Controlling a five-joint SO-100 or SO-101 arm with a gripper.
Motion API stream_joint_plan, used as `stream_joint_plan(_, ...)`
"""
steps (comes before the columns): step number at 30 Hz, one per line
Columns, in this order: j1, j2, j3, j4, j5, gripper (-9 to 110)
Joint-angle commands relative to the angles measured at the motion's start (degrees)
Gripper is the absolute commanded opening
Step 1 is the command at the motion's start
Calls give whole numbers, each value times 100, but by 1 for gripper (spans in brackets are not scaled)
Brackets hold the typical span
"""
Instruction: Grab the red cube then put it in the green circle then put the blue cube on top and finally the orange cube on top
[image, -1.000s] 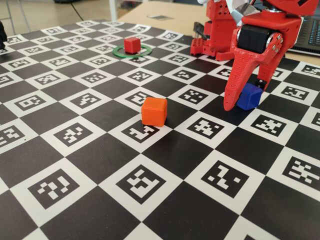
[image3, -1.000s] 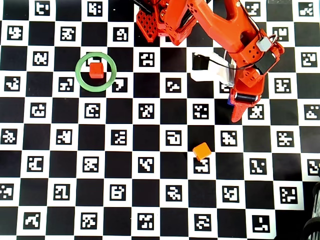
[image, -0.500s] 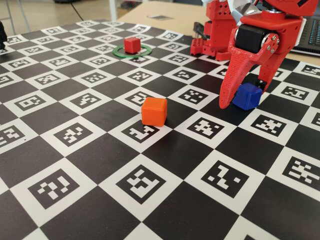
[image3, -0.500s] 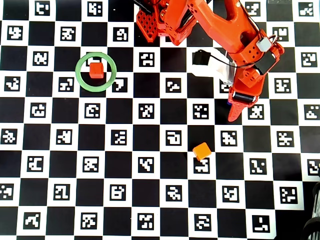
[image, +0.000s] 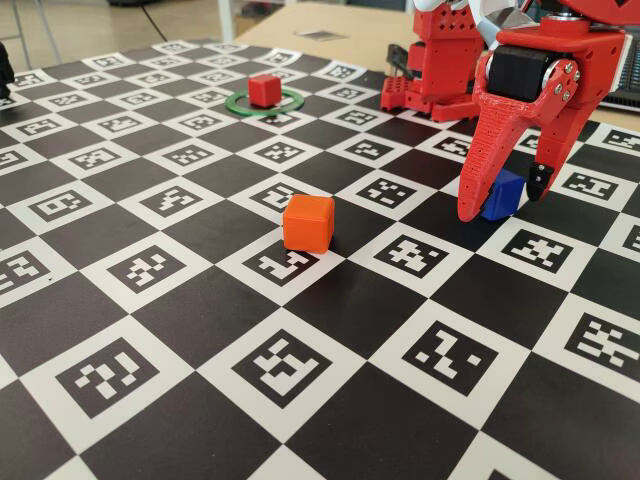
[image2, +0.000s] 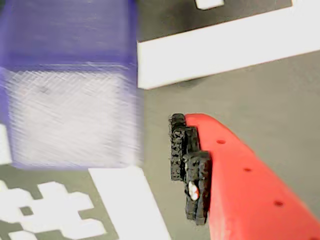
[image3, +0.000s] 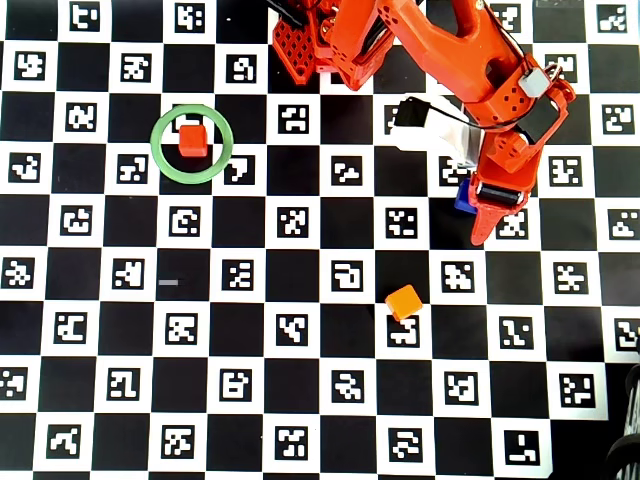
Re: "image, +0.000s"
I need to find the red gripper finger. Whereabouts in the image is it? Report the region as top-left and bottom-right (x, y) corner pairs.
(457, 92), (545, 224)
(527, 49), (626, 202)

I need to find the red gripper body black motor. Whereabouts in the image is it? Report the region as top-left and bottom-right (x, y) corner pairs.
(474, 27), (627, 108)

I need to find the blue cube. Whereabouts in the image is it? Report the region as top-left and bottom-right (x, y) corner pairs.
(480, 168), (526, 221)

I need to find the red cube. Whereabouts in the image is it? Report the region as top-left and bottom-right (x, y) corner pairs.
(248, 74), (281, 109)

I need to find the orange cube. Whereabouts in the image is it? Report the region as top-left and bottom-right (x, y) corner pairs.
(282, 193), (336, 254)

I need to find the dark laptop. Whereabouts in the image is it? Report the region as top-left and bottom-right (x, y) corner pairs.
(599, 37), (640, 109)

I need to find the black white marker checkerboard mat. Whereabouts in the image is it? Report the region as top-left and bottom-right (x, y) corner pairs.
(0, 39), (640, 480)

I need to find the white table leg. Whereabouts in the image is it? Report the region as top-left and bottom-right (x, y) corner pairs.
(217, 0), (236, 44)

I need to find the grey metal chair leg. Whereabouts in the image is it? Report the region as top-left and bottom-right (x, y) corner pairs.
(35, 0), (62, 65)
(10, 0), (32, 69)

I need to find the black tripod leg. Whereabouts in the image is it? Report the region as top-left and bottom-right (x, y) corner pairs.
(0, 42), (16, 99)

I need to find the green ring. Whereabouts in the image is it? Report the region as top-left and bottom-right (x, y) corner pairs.
(223, 87), (305, 119)

